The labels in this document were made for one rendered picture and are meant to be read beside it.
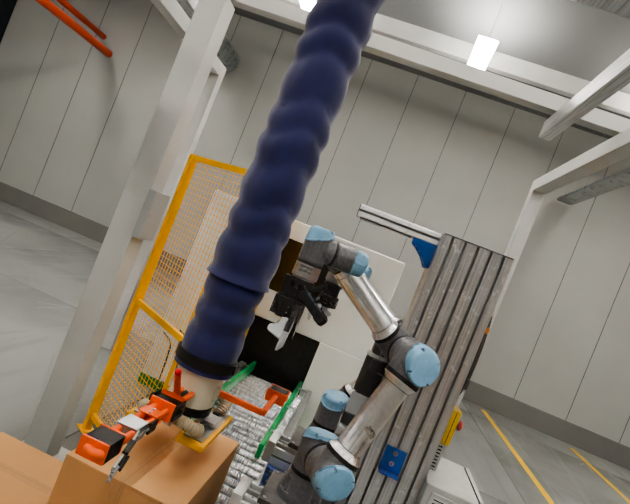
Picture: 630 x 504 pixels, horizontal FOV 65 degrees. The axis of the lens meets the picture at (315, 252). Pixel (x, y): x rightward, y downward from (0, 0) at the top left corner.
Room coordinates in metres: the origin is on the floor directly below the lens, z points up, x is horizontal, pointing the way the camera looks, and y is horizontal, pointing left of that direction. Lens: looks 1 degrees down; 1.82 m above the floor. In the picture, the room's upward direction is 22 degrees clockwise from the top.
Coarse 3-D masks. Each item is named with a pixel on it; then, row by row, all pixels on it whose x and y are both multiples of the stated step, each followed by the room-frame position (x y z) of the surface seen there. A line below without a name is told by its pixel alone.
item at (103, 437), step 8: (104, 424) 1.22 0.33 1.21; (96, 432) 1.17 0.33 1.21; (104, 432) 1.19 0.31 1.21; (112, 432) 1.20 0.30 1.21; (120, 432) 1.22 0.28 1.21; (80, 440) 1.14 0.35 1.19; (88, 440) 1.14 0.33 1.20; (96, 440) 1.14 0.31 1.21; (104, 440) 1.15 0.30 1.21; (112, 440) 1.17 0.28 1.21; (120, 440) 1.19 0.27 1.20; (80, 448) 1.14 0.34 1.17; (104, 448) 1.14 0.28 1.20; (112, 448) 1.16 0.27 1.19; (120, 448) 1.21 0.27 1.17; (88, 456) 1.14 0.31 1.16; (104, 456) 1.14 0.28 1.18; (112, 456) 1.18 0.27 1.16
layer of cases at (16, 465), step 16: (0, 432) 2.14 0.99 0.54; (0, 448) 2.04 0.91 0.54; (16, 448) 2.08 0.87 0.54; (32, 448) 2.12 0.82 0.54; (0, 464) 1.94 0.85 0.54; (16, 464) 1.98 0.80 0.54; (32, 464) 2.02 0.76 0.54; (48, 464) 2.06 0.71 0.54; (0, 480) 1.85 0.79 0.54; (16, 480) 1.89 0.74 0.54; (32, 480) 1.92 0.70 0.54; (48, 480) 1.96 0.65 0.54; (0, 496) 1.77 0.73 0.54; (16, 496) 1.81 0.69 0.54; (32, 496) 1.84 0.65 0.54; (48, 496) 1.87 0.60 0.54
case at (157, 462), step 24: (168, 432) 1.87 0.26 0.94; (72, 456) 1.49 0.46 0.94; (144, 456) 1.65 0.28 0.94; (168, 456) 1.71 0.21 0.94; (192, 456) 1.77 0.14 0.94; (216, 456) 1.84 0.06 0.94; (72, 480) 1.49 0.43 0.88; (96, 480) 1.48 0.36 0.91; (120, 480) 1.47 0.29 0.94; (144, 480) 1.52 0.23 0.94; (168, 480) 1.57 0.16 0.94; (192, 480) 1.62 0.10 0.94; (216, 480) 1.83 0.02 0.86
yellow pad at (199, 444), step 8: (224, 416) 1.88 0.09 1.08; (224, 424) 1.83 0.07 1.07; (184, 432) 1.64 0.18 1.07; (208, 432) 1.70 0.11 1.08; (216, 432) 1.74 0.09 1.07; (176, 440) 1.60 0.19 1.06; (184, 440) 1.60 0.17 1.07; (192, 440) 1.61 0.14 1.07; (200, 440) 1.62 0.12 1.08; (208, 440) 1.65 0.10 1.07; (192, 448) 1.59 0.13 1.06; (200, 448) 1.59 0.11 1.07
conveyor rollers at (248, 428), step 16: (240, 384) 3.98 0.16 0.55; (256, 384) 4.14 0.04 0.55; (256, 400) 3.77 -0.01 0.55; (240, 416) 3.33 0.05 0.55; (256, 416) 3.48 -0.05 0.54; (272, 416) 3.57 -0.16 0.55; (288, 416) 3.73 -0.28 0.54; (224, 432) 3.05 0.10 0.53; (240, 432) 3.13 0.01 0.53; (256, 432) 3.21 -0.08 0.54; (240, 448) 2.87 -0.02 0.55; (256, 448) 2.95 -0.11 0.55; (240, 464) 2.69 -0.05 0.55; (256, 464) 2.76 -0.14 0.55; (224, 480) 2.49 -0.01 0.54; (240, 480) 2.57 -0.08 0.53; (256, 480) 2.59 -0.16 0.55; (224, 496) 2.32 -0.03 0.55
